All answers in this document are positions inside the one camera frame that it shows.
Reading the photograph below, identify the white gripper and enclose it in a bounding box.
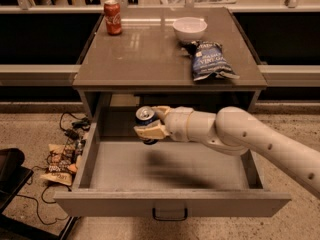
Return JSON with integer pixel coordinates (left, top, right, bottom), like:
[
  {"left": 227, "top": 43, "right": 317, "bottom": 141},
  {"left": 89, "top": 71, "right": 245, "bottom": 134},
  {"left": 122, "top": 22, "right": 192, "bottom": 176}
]
[{"left": 134, "top": 106, "right": 194, "bottom": 142}]

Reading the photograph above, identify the blue pepsi can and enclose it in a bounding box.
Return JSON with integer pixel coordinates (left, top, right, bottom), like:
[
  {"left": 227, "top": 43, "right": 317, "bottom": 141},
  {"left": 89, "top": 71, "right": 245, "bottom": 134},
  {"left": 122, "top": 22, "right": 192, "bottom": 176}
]
[{"left": 134, "top": 105, "right": 160, "bottom": 146}]

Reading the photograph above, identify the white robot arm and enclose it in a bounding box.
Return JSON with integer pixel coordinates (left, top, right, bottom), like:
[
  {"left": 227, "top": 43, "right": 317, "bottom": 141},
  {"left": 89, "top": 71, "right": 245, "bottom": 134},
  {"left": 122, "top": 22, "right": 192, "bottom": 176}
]
[{"left": 134, "top": 106, "right": 320, "bottom": 196}]

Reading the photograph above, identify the open grey top drawer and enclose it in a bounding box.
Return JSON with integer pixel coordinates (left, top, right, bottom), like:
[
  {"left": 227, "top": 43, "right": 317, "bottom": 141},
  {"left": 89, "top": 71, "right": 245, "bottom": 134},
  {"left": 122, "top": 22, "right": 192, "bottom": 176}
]
[{"left": 54, "top": 93, "right": 293, "bottom": 218}]

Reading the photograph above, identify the grey cabinet with top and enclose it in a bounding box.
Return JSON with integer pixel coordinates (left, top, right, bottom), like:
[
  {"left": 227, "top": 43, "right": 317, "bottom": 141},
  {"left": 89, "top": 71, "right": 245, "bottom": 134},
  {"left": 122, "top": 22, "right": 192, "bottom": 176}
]
[{"left": 73, "top": 8, "right": 267, "bottom": 116}]

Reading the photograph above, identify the red coca-cola can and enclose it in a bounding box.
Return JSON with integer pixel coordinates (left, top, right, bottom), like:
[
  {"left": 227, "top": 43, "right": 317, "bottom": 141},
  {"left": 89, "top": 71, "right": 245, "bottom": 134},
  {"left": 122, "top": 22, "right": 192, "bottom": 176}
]
[{"left": 104, "top": 0, "right": 122, "bottom": 35}]

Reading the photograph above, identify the blue chip bag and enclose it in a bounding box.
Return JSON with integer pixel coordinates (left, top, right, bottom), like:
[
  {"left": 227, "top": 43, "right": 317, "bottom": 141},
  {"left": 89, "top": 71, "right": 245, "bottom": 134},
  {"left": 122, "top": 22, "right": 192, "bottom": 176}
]
[{"left": 181, "top": 40, "right": 240, "bottom": 81}]

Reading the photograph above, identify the black power adapter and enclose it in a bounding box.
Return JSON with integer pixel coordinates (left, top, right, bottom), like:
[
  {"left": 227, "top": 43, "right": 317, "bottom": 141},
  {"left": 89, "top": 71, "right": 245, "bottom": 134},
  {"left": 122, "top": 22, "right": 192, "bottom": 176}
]
[{"left": 65, "top": 129, "right": 79, "bottom": 140}]

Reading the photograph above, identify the white bowl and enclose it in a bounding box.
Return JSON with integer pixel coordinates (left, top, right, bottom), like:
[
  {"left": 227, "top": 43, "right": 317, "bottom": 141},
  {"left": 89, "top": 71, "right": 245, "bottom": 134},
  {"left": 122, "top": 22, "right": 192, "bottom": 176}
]
[{"left": 172, "top": 17, "right": 207, "bottom": 41}]

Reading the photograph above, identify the black chair base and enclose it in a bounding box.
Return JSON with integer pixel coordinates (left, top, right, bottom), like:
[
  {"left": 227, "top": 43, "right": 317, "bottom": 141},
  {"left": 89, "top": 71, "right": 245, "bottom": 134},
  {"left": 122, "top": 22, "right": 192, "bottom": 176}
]
[{"left": 0, "top": 147, "right": 81, "bottom": 240}]

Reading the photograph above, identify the black drawer handle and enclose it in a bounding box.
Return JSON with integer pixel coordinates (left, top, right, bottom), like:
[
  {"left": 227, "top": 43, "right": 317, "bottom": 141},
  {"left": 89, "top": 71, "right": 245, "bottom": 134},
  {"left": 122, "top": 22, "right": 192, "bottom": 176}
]
[{"left": 152, "top": 208, "right": 188, "bottom": 222}]

